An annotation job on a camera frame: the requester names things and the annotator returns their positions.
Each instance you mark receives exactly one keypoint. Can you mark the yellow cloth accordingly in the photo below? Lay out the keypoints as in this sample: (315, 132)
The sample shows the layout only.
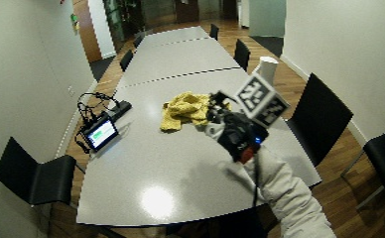
(185, 110)

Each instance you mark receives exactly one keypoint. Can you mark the white marker cube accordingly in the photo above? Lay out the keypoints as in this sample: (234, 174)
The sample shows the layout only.
(258, 99)

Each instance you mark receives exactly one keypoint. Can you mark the white paper cup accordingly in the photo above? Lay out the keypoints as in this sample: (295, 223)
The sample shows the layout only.
(267, 68)

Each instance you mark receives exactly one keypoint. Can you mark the black power box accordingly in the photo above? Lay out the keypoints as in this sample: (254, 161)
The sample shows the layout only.
(120, 108)

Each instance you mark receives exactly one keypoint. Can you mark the small monitor with lit screen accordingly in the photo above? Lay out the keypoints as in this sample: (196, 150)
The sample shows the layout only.
(100, 134)

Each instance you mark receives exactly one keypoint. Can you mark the brown wooden door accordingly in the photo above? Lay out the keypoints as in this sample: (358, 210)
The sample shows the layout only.
(86, 31)

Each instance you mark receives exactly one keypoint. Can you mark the green wall sign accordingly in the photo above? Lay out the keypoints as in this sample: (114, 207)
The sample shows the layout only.
(74, 22)

